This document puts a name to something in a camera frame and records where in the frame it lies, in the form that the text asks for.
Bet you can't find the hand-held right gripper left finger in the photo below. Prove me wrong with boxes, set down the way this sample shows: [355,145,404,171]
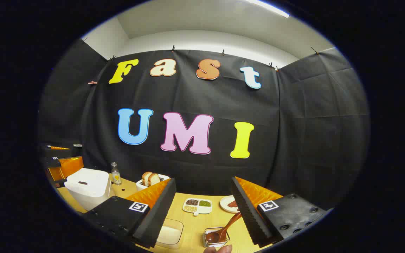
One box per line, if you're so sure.
[82,178,177,249]

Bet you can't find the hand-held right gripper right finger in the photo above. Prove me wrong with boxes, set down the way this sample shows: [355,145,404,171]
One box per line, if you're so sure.
[231,176,334,248]

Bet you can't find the brown wooden spoon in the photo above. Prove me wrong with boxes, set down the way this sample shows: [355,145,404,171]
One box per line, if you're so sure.
[206,212,242,244]

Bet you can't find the white rice cooker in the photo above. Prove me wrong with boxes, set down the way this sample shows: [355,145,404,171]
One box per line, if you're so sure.
[64,168,116,211]

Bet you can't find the wire chopstick holder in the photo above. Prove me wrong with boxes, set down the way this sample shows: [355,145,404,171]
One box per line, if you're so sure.
[202,227,230,248]

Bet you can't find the clear plastic container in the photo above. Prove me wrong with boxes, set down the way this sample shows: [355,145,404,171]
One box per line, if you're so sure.
[155,218,184,249]

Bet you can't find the white round plate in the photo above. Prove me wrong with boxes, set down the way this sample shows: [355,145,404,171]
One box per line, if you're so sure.
[220,195,241,214]

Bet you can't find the white toaster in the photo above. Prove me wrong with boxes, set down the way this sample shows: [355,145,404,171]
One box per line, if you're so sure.
[136,174,171,192]

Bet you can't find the white divided bean dish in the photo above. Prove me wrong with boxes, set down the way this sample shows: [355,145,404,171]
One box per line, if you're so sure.
[182,198,213,216]

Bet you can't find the small glass bottle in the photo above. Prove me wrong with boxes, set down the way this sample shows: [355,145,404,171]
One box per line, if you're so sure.
[111,162,122,185]

